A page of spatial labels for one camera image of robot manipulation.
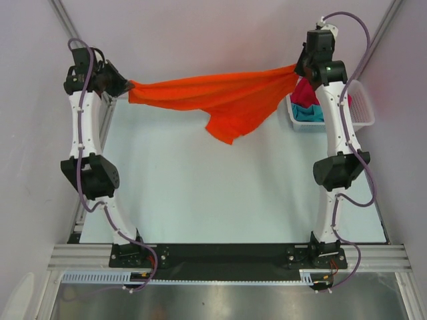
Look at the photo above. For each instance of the left white slotted cable duct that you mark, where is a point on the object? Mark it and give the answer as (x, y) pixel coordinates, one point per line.
(105, 277)

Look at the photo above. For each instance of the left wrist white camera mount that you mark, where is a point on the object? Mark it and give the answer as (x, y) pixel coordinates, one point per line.
(98, 54)

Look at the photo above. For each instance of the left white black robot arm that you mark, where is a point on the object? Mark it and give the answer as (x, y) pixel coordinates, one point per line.
(95, 178)

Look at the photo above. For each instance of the left aluminium corner post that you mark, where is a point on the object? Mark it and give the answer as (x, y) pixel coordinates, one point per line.
(64, 19)

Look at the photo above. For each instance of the magenta t shirt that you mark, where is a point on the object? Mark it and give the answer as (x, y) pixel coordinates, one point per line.
(304, 96)

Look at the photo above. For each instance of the right aluminium corner post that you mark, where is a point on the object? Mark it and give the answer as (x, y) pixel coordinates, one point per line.
(386, 22)

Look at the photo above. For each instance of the white plastic laundry basket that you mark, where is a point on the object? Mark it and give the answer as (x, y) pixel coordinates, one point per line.
(361, 111)

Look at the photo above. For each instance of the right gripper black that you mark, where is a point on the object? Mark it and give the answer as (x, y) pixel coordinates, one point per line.
(299, 68)

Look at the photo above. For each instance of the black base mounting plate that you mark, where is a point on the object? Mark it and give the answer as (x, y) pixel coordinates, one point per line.
(226, 262)

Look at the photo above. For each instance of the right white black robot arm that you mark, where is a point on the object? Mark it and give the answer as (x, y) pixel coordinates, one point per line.
(345, 159)

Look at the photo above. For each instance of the aluminium corner post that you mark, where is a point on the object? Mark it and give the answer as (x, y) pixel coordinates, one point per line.
(64, 19)
(386, 22)

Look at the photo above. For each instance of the right white slotted cable duct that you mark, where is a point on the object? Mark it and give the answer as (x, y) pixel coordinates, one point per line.
(316, 276)

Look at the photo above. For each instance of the teal t shirt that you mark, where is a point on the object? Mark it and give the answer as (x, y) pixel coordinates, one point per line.
(312, 113)

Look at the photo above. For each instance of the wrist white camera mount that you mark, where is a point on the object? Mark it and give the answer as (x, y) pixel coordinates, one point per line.
(323, 25)
(98, 54)

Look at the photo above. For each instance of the orange t shirt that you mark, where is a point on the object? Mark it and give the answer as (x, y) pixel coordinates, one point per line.
(237, 103)

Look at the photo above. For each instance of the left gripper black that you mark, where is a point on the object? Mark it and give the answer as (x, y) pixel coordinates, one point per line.
(121, 84)

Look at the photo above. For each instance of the white slotted cable duct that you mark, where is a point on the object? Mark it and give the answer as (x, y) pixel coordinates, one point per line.
(105, 277)
(316, 276)

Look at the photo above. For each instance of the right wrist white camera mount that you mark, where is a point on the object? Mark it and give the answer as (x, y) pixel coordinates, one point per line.
(323, 25)

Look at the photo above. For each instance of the aluminium front frame rail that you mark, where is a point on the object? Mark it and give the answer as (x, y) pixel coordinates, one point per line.
(95, 257)

